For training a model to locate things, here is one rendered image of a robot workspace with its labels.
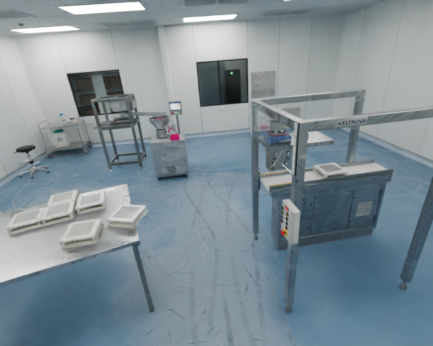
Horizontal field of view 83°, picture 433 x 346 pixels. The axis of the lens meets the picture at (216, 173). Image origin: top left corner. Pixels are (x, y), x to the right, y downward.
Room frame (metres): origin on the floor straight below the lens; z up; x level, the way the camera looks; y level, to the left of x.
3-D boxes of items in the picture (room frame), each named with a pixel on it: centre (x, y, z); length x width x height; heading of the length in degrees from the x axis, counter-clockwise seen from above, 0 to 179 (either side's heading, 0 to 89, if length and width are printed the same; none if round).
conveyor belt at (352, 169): (2.32, -1.15, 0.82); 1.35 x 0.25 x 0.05; 97
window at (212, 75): (7.20, -0.38, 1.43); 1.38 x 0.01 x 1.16; 94
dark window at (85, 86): (6.99, 2.98, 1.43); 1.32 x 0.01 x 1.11; 94
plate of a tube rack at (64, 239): (1.62, 1.09, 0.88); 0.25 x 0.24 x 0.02; 8
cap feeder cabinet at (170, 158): (4.56, 0.86, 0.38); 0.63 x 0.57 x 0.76; 94
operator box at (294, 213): (1.38, -0.48, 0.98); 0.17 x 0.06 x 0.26; 7
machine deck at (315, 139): (2.28, -0.77, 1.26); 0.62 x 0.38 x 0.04; 97
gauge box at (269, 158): (2.12, -0.59, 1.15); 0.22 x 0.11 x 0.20; 97
